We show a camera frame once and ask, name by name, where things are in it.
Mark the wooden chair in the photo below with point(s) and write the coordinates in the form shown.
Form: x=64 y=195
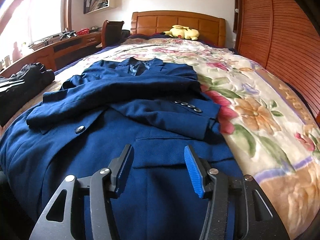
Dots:
x=110 y=33

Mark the navy blue suit jacket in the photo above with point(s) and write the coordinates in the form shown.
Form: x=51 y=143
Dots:
x=156 y=107

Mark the floral bed blanket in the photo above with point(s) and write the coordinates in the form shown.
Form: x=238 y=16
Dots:
x=268 y=129

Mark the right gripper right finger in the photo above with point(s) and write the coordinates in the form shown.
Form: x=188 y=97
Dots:
x=237 y=207

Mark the black binoculars on desk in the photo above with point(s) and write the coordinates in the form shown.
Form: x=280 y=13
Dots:
x=67 y=34

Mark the wooden slatted wardrobe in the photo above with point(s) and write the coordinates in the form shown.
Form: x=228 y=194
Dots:
x=278 y=35

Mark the wooden desk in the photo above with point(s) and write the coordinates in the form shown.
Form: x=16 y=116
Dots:
x=60 y=54

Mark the red basket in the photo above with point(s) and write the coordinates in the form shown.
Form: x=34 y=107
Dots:
x=83 y=32

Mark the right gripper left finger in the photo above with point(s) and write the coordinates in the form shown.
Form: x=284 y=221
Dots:
x=63 y=216

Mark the black folded clothes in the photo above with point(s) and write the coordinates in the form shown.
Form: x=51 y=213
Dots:
x=21 y=87

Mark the wooden bed headboard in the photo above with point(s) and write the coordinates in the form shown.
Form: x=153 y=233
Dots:
x=212 y=29

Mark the yellow Pikachu plush toy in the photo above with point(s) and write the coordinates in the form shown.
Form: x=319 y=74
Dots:
x=182 y=32

